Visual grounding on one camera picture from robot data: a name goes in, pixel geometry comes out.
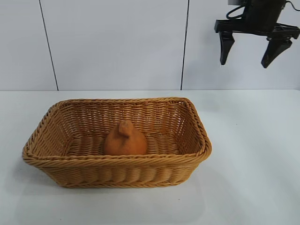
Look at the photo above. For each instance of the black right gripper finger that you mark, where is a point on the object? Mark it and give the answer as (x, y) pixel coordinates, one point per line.
(226, 47)

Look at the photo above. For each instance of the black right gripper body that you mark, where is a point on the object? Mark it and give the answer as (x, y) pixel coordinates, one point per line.
(260, 16)

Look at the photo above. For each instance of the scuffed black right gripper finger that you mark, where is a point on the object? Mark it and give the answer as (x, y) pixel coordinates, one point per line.
(274, 52)

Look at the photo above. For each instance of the tan woven wicker basket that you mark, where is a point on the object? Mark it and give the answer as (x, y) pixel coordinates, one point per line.
(70, 145)

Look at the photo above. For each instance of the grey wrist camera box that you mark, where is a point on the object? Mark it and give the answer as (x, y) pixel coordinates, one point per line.
(235, 2)

